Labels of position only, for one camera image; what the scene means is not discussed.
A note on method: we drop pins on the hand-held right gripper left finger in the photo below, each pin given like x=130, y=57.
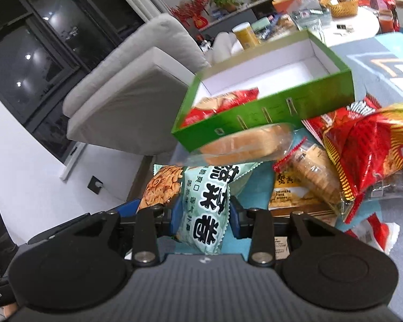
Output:
x=175, y=219

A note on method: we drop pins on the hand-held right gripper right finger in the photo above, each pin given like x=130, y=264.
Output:
x=234, y=219

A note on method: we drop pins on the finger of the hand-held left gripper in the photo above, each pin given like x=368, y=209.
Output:
x=126, y=208

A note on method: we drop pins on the light green snack packet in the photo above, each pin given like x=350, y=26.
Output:
x=205, y=201

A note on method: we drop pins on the sliced bread packet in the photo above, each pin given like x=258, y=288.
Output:
x=245, y=144

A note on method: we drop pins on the tan cracker packet red edge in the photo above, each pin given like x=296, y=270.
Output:
x=309, y=174

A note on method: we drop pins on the green cardboard box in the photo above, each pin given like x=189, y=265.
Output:
x=272, y=110

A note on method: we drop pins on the red white snack packet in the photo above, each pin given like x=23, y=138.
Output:
x=322, y=124

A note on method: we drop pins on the light grey sofa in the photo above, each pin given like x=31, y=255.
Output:
x=121, y=100

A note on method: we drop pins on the red rice cracker packet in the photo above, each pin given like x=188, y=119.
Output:
x=218, y=102

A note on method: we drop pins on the small red white packet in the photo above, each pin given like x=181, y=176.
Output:
x=372, y=231

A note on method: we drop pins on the large red yellow snack bag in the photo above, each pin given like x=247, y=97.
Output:
x=366, y=147

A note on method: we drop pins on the dark window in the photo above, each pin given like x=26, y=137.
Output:
x=37, y=57

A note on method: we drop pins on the yellow canister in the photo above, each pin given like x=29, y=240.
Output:
x=247, y=37

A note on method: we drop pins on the dark blue snack packet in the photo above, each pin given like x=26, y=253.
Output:
x=265, y=33

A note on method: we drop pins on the mint green box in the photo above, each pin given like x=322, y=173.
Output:
x=262, y=23

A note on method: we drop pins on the grey television cabinet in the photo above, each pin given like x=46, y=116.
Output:
x=228, y=20

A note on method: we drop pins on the clear glass jar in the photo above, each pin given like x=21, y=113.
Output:
x=309, y=23

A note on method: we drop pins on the red flower bouquet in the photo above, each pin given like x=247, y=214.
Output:
x=191, y=8

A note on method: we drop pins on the teal printed mat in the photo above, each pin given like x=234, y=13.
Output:
x=379, y=60

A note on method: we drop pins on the orange box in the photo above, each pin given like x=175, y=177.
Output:
x=285, y=3

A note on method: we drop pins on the round white table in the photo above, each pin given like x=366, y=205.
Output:
x=356, y=26

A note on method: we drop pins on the yellow woven basket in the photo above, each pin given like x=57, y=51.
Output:
x=341, y=6

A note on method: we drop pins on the orange cup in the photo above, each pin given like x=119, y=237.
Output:
x=386, y=25

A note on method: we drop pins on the wall socket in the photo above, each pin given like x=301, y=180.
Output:
x=94, y=183

